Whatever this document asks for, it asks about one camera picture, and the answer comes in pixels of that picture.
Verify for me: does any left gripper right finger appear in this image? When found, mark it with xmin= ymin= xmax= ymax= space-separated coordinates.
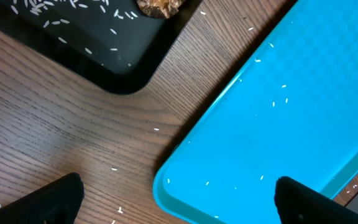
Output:
xmin=274 ymin=176 xmax=358 ymax=224

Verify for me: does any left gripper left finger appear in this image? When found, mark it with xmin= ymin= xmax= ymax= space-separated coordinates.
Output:
xmin=0 ymin=172 xmax=85 ymax=224

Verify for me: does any rice pile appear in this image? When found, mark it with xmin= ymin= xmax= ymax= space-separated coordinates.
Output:
xmin=9 ymin=0 xmax=141 ymax=71

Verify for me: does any brown food chunk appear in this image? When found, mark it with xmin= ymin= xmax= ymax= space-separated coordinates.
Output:
xmin=137 ymin=0 xmax=185 ymax=19

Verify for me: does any teal serving tray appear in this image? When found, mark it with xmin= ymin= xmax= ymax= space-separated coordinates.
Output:
xmin=153 ymin=0 xmax=358 ymax=223

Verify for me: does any black rectangular tray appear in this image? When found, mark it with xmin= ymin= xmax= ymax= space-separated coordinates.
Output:
xmin=0 ymin=1 xmax=199 ymax=95

